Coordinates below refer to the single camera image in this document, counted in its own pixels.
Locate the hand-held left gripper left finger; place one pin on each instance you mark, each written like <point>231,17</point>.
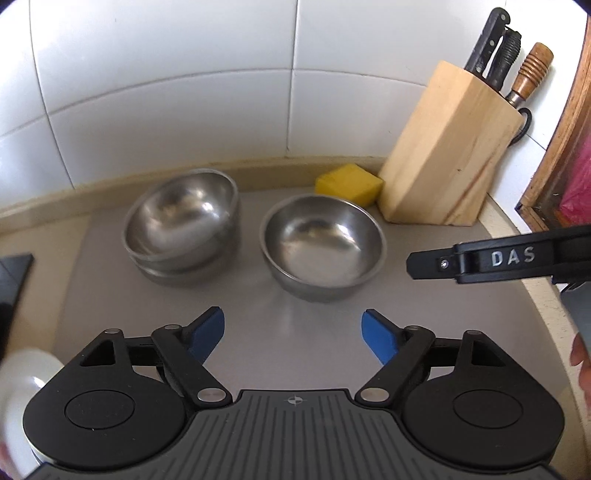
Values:
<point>207,332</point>

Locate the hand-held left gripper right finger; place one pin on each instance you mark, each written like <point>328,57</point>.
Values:
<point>378,337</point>

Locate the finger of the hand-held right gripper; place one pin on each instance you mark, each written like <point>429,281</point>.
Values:
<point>475,263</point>

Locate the stainless steel bowl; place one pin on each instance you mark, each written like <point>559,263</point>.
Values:
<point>180,212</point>
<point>198,270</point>
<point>323,244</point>

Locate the large pink flower white plate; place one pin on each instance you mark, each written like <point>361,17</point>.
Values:
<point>27,392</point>

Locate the person's right hand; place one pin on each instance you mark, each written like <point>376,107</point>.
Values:
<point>582,369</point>

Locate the pink plastic bag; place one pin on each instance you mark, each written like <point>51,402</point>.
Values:
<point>577,194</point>

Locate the wooden knife block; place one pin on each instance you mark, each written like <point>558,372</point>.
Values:
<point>452,147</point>

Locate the yellow sponge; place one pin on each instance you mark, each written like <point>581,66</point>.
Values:
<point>351,184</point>

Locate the black gas stove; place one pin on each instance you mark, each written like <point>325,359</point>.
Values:
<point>14,281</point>

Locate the wooden window frame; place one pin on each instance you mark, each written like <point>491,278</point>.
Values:
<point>561,147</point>

